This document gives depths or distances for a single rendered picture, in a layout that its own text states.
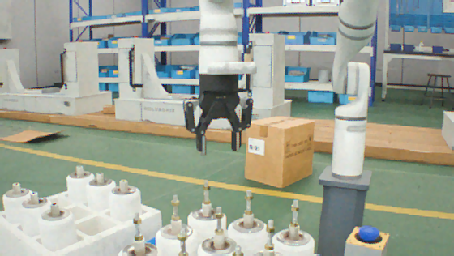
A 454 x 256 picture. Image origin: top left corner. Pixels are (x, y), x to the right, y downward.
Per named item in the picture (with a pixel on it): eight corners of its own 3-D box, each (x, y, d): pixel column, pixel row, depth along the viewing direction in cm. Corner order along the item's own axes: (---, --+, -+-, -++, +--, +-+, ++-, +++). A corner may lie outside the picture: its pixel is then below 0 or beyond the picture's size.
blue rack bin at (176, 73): (185, 77, 652) (185, 65, 647) (204, 77, 636) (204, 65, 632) (169, 78, 607) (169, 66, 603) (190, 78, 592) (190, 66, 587)
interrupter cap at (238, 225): (265, 220, 91) (265, 218, 91) (263, 235, 84) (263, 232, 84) (234, 219, 92) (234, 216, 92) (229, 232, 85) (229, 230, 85)
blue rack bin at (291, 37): (287, 45, 568) (287, 32, 563) (311, 45, 552) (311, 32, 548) (277, 44, 523) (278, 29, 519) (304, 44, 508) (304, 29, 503)
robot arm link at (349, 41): (336, 4, 89) (374, 6, 87) (330, 76, 111) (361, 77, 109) (337, 29, 84) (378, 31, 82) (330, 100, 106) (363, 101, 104)
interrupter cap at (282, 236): (314, 236, 83) (315, 233, 82) (301, 250, 76) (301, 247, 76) (284, 228, 87) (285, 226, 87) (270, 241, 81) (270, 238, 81)
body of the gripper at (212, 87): (230, 68, 76) (230, 114, 78) (190, 69, 72) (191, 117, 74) (247, 70, 69) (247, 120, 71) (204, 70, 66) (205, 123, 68)
